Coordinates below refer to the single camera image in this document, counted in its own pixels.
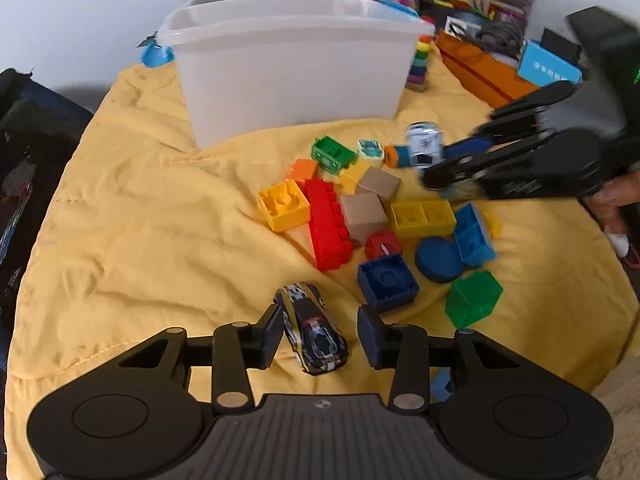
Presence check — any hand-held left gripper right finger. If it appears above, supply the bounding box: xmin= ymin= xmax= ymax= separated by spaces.
xmin=356 ymin=306 xmax=543 ymax=413

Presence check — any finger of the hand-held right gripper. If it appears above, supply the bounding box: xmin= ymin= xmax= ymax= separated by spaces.
xmin=422 ymin=132 xmax=566 ymax=192
xmin=442 ymin=81 xmax=576 ymax=161

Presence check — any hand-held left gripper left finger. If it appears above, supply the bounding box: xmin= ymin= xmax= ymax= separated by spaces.
xmin=100 ymin=305 xmax=286 ymax=415

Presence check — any black toy car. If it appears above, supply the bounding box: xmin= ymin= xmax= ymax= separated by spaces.
xmin=274 ymin=282 xmax=349 ymax=376

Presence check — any dark blue square block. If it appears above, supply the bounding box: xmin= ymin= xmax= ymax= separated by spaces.
xmin=357 ymin=254 xmax=420 ymax=313

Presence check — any white toy car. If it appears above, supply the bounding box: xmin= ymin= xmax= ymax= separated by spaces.
xmin=404 ymin=121 xmax=446 ymax=168

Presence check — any white plastic storage bin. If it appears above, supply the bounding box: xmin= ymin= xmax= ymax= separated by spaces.
xmin=157 ymin=0 xmax=436 ymax=150

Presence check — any person's right hand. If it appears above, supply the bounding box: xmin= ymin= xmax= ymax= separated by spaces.
xmin=582 ymin=170 xmax=640 ymax=266

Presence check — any orange cardboard box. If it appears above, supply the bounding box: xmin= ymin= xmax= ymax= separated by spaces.
xmin=436 ymin=30 xmax=543 ymax=109

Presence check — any blue card box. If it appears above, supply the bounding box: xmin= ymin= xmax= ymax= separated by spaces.
xmin=517 ymin=40 xmax=583 ymax=92

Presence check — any yellow long block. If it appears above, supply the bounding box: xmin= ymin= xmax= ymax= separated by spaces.
xmin=390 ymin=200 xmax=457 ymax=240

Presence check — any black box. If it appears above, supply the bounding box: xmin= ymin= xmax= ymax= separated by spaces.
xmin=541 ymin=27 xmax=582 ymax=67

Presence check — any tiny light blue block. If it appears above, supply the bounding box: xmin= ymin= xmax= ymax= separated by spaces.
xmin=430 ymin=367 xmax=453 ymax=403

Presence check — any orange and blue cylinder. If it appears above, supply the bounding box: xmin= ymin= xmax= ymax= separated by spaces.
xmin=384 ymin=145 xmax=411 ymax=168

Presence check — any small red block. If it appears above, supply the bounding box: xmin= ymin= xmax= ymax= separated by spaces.
xmin=365 ymin=232 xmax=404 ymax=261

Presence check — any tan block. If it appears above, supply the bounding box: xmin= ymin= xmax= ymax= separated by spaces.
xmin=357 ymin=167 xmax=402 ymax=202
xmin=341 ymin=192 xmax=389 ymax=246

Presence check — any blue round disc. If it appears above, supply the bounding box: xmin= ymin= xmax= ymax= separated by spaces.
xmin=415 ymin=236 xmax=463 ymax=284

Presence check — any plain green block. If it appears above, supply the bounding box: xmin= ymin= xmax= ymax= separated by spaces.
xmin=445 ymin=271 xmax=503 ymax=330

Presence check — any teal flower tile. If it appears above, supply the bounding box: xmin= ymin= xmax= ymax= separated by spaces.
xmin=357 ymin=138 xmax=385 ymax=162

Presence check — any long red block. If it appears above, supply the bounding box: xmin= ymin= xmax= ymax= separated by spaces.
xmin=305 ymin=178 xmax=355 ymax=272

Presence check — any yellow rectangular block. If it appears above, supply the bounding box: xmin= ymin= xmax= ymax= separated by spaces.
xmin=340 ymin=160 xmax=373 ymax=194

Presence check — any yellow square block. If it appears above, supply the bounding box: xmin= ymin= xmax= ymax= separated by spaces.
xmin=258 ymin=180 xmax=312 ymax=233

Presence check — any patterned green block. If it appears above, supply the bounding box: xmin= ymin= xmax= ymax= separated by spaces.
xmin=311 ymin=136 xmax=358 ymax=173

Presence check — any blue bin clip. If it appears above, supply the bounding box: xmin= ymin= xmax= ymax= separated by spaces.
xmin=141 ymin=42 xmax=176 ymax=68
xmin=377 ymin=0 xmax=419 ymax=20

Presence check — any orange block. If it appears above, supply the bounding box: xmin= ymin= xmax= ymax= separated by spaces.
xmin=287 ymin=158 xmax=321 ymax=184

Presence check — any yellow blanket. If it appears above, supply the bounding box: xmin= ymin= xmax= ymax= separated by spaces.
xmin=5 ymin=52 xmax=640 ymax=480

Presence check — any grey cable bundle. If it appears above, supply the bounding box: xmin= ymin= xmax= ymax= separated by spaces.
xmin=475 ymin=20 xmax=524 ymax=54

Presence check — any rainbow ring stacker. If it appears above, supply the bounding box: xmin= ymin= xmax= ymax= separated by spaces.
xmin=405 ymin=16 xmax=437 ymax=92

